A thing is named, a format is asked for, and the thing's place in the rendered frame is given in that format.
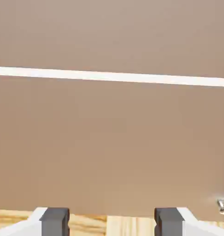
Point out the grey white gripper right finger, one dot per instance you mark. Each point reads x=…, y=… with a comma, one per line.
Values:
x=169, y=223

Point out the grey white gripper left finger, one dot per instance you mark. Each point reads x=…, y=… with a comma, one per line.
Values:
x=54, y=223

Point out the tan cabinet door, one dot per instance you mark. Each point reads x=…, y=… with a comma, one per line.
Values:
x=112, y=35
x=112, y=143

